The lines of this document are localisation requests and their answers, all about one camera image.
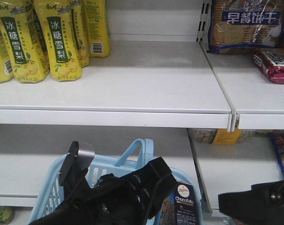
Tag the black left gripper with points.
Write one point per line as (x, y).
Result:
(131, 199)

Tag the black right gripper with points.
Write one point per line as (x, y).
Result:
(263, 204)

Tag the light blue plastic basket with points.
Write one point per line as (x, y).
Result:
(52, 194)

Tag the dark blue Chocofello cookie box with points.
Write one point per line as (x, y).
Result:
(179, 207)

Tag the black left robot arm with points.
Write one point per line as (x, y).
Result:
(65, 213)

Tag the yellow label biscuit pack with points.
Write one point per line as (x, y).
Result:
(219, 136)

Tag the white lower shelf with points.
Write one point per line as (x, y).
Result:
(28, 151)

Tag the white upper drink shelf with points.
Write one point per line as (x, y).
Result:
(141, 84)

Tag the red pink snack pack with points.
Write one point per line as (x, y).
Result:
(270, 61)

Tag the breakfast biscuit bag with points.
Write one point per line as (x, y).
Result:
(238, 26)

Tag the yellow pear drink bottle back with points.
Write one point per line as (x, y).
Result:
(97, 27)

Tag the yellow pear drink bottle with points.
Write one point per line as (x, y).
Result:
(56, 22)
(97, 27)
(17, 25)

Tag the yellow pear drink bottle left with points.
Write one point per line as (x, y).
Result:
(17, 25)

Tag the yellow pear drink bottle front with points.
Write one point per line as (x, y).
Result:
(56, 22)

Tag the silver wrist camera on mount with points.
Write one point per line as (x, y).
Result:
(78, 158)

